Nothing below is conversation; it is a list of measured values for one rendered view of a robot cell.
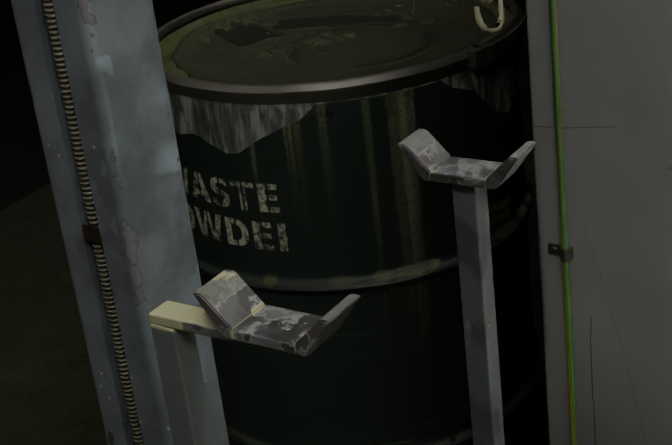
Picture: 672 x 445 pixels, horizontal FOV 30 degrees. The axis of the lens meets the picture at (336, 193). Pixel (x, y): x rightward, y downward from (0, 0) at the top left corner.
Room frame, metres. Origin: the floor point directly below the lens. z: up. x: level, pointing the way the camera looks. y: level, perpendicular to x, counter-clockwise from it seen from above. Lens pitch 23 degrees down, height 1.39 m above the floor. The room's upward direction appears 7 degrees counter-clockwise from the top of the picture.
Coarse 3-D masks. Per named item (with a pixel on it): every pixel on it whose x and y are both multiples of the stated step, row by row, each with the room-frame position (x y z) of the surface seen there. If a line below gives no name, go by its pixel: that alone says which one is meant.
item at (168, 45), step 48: (288, 0) 2.07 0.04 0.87; (336, 0) 2.04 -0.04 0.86; (384, 0) 2.01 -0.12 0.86; (432, 0) 1.97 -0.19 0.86; (192, 48) 1.86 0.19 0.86; (240, 48) 1.83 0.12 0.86; (288, 48) 1.79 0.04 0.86; (336, 48) 1.77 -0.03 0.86; (384, 48) 1.74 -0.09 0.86; (432, 48) 1.71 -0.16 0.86
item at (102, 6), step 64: (64, 0) 0.68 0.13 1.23; (128, 0) 0.70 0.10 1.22; (64, 64) 0.69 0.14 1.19; (128, 64) 0.69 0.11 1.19; (64, 128) 0.70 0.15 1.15; (128, 128) 0.69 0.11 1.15; (64, 192) 0.70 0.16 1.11; (128, 192) 0.68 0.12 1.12; (128, 256) 0.67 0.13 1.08; (192, 256) 0.71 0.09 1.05; (128, 320) 0.68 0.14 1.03; (128, 384) 0.69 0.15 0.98
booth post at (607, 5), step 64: (576, 0) 1.04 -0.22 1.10; (640, 0) 1.01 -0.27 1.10; (576, 64) 1.04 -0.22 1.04; (640, 64) 1.01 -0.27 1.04; (576, 128) 1.04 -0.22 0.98; (640, 128) 1.01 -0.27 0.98; (576, 192) 1.04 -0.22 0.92; (640, 192) 1.01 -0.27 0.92; (576, 256) 1.04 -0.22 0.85; (640, 256) 1.01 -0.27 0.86; (576, 320) 1.05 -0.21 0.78; (640, 320) 1.01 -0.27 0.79; (576, 384) 1.05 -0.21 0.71; (640, 384) 1.01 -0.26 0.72
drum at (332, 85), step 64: (256, 0) 2.08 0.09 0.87; (512, 0) 1.83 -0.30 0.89; (448, 64) 1.59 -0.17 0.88; (512, 64) 1.70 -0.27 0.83; (192, 128) 1.64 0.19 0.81; (256, 128) 1.57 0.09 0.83; (320, 128) 1.55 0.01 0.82; (384, 128) 1.56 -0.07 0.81; (448, 128) 1.59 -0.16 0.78; (512, 128) 1.70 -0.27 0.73; (192, 192) 1.67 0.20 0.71; (256, 192) 1.58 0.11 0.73; (320, 192) 1.55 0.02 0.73; (384, 192) 1.55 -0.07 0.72; (448, 192) 1.59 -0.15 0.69; (512, 192) 1.69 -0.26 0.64; (256, 256) 1.59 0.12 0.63; (320, 256) 1.56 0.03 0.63; (384, 256) 1.55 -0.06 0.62; (448, 256) 1.58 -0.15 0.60; (512, 256) 1.67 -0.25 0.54; (384, 320) 1.55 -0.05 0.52; (448, 320) 1.58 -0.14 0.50; (512, 320) 1.66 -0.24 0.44; (256, 384) 1.61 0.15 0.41; (320, 384) 1.56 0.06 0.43; (384, 384) 1.55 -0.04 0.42; (448, 384) 1.57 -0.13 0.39; (512, 384) 1.65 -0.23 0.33
